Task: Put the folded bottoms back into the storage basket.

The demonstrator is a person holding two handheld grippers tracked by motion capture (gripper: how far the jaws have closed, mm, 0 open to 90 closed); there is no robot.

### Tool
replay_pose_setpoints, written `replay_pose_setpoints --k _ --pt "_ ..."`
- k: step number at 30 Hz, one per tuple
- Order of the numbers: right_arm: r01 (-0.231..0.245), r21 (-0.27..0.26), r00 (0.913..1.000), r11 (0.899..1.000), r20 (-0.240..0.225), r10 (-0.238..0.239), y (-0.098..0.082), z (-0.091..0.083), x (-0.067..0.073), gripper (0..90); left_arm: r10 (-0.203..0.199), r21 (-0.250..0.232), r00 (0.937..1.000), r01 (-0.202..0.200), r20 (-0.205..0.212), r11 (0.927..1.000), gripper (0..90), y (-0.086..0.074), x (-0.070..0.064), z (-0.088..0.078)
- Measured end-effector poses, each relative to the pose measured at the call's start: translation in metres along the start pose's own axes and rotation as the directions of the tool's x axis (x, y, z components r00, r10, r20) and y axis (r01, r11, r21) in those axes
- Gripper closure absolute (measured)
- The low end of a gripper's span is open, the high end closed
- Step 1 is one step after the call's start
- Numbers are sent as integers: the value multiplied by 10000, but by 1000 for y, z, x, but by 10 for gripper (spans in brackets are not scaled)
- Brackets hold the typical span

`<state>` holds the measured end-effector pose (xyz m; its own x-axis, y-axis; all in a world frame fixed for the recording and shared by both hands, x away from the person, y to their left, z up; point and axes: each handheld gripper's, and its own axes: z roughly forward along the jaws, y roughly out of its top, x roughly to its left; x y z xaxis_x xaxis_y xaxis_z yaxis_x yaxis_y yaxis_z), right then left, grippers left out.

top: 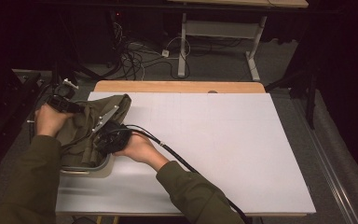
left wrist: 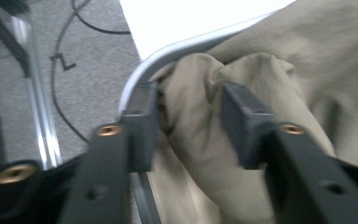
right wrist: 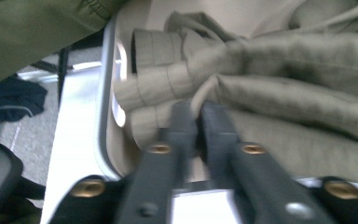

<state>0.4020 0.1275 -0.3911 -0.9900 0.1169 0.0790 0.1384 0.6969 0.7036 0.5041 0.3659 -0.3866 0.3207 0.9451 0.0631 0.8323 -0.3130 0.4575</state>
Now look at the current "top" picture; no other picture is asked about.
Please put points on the person's left hand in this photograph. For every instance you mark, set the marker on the person's left hand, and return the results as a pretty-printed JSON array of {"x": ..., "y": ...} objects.
[{"x": 48, "y": 121}]

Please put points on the white power adapter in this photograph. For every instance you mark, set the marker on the white power adapter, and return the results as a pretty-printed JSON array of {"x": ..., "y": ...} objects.
[{"x": 165, "y": 53}]

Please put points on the white table board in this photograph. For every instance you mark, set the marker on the white table board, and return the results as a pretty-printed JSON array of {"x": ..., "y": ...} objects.
[{"x": 199, "y": 140}]

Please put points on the metal floor rail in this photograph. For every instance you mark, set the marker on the metal floor rail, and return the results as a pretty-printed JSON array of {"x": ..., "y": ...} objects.
[{"x": 332, "y": 180}]

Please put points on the black metal stand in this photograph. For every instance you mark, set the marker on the black metal stand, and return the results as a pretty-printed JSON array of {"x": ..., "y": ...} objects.
[
  {"x": 55, "y": 71},
  {"x": 311, "y": 102}
]

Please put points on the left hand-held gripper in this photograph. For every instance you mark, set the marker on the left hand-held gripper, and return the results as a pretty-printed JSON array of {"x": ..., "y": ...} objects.
[{"x": 63, "y": 101}]

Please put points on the wooden table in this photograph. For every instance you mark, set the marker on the wooden table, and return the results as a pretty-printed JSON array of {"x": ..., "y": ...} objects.
[{"x": 167, "y": 86}]

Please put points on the beige plastic basket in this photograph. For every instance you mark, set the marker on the beige plastic basket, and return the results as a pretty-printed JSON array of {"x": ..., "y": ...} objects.
[{"x": 105, "y": 172}]

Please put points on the olive green pants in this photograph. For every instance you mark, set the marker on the olive green pants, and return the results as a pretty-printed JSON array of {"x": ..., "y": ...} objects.
[{"x": 80, "y": 124}]

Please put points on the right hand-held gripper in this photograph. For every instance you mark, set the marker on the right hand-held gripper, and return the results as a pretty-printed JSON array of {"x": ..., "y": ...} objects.
[{"x": 115, "y": 138}]

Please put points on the person's right hand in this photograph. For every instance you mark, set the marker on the person's right hand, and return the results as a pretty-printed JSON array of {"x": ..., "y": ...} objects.
[{"x": 143, "y": 151}]

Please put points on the white frame desk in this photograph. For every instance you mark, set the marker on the white frame desk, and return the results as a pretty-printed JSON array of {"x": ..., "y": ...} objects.
[{"x": 220, "y": 29}]

